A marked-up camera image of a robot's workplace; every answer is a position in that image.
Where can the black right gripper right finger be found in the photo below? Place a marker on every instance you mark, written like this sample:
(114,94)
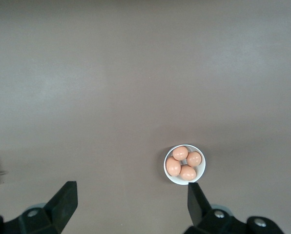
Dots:
(206,219)

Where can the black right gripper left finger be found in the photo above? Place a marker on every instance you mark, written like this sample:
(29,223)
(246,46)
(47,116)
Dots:
(55,214)

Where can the brown egg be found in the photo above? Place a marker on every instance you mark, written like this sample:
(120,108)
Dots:
(194,159)
(180,153)
(173,166)
(187,172)

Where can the white round bowl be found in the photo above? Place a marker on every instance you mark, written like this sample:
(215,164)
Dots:
(202,170)

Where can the brown table cover sheet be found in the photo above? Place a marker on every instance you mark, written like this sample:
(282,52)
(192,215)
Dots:
(87,73)

